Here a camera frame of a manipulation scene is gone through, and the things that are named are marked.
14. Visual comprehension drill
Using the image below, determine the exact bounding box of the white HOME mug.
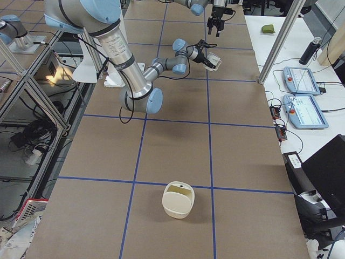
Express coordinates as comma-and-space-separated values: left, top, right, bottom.
206, 52, 222, 71

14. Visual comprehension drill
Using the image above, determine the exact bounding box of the green cloth pouch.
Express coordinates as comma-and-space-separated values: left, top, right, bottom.
261, 24, 275, 34

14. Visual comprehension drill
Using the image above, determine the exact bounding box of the blue teach pendant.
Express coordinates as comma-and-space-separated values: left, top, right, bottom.
282, 94, 329, 130
283, 66, 321, 96

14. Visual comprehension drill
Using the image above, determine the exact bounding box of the cream white basket container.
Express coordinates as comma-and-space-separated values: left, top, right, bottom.
162, 181, 195, 219

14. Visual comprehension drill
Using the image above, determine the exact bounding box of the orange black cable hub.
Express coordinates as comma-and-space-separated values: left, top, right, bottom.
269, 105, 287, 143

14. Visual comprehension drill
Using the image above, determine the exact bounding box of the aluminium frame post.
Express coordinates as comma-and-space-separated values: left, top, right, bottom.
257, 0, 306, 85

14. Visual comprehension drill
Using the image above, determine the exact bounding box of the near blue teach pendant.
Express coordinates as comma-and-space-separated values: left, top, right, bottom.
282, 94, 329, 130

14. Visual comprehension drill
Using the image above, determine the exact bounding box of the second grey robot base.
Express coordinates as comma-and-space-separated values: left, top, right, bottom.
1, 15, 46, 54

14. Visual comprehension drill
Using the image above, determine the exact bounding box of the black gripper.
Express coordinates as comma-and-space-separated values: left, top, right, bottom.
207, 5, 225, 37
192, 52, 216, 69

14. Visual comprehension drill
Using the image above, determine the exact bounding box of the black water bottle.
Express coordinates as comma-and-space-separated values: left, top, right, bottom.
299, 36, 322, 65

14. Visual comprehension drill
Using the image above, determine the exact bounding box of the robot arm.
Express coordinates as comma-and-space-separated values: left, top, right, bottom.
160, 0, 235, 37
44, 1, 219, 114

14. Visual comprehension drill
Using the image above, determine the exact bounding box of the black Huawei monitor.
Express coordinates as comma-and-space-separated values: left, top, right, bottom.
302, 134, 344, 217

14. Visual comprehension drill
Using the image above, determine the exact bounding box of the black label printer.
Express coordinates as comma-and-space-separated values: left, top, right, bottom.
282, 152, 342, 241

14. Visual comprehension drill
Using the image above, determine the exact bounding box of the far blue teach pendant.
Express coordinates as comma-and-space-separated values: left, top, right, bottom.
283, 66, 321, 96

